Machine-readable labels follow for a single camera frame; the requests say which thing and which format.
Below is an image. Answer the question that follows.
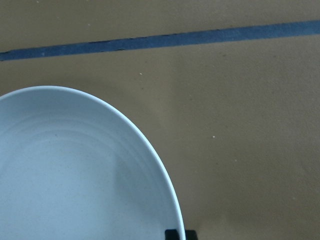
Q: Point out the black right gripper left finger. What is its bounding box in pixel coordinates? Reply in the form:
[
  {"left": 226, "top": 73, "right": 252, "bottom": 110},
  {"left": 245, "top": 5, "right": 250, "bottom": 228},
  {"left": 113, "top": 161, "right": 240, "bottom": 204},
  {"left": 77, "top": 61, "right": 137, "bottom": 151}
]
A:
[{"left": 164, "top": 229, "right": 180, "bottom": 240}]

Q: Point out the blue plate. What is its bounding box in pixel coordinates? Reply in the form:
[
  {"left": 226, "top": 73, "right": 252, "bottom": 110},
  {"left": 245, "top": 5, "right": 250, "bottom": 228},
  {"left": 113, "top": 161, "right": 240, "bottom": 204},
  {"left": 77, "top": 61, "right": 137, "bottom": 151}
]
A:
[{"left": 0, "top": 86, "right": 186, "bottom": 240}]

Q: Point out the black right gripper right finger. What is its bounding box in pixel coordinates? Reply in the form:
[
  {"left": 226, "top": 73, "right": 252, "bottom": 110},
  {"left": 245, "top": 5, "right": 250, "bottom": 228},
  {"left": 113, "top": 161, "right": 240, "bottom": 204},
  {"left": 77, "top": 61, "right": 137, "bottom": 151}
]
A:
[{"left": 185, "top": 229, "right": 198, "bottom": 240}]

